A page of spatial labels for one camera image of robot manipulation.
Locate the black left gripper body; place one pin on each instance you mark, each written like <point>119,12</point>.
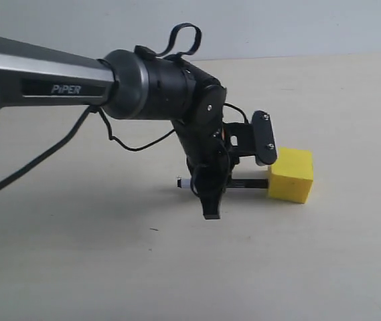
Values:
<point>206,147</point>

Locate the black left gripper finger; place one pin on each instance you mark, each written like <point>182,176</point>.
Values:
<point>208,185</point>

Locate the black and white marker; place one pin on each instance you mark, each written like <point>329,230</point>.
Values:
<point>233,184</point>

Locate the yellow foam cube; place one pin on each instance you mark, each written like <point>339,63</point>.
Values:
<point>291,175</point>

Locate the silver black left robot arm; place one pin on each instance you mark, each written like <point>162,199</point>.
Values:
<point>130,85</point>

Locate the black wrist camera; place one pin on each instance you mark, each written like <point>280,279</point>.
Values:
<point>255,139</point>

